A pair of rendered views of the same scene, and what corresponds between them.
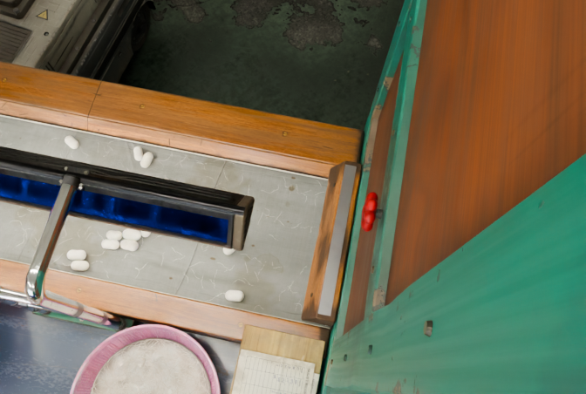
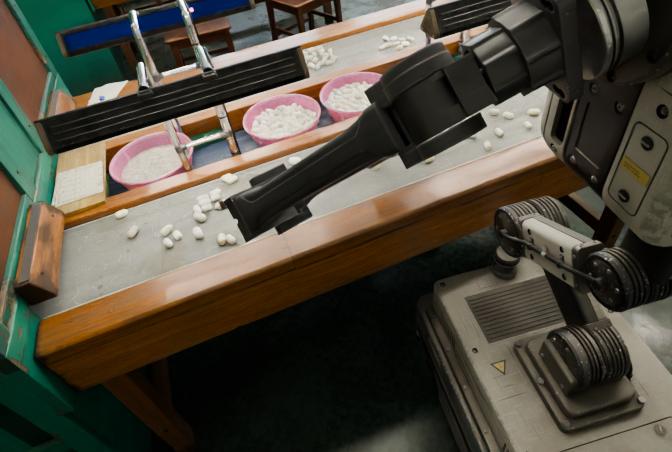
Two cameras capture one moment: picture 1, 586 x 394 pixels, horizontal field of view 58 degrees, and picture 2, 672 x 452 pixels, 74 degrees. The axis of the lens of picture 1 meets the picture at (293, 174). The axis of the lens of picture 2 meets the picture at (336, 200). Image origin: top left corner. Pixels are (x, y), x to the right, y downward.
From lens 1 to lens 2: 1.32 m
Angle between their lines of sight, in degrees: 66
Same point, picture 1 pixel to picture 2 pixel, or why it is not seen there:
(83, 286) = (214, 169)
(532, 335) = not seen: outside the picture
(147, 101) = (243, 265)
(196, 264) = (155, 215)
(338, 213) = (31, 249)
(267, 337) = (88, 202)
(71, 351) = not seen: hidden behind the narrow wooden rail
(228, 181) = (153, 264)
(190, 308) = (144, 192)
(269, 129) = (127, 305)
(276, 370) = (78, 194)
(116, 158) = not seen: hidden behind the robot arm
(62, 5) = (497, 389)
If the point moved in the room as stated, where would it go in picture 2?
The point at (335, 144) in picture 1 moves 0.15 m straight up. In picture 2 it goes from (61, 328) to (20, 289)
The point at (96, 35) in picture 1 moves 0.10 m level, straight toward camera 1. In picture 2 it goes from (471, 422) to (433, 406)
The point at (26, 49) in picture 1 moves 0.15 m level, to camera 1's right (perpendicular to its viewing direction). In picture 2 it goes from (473, 325) to (428, 355)
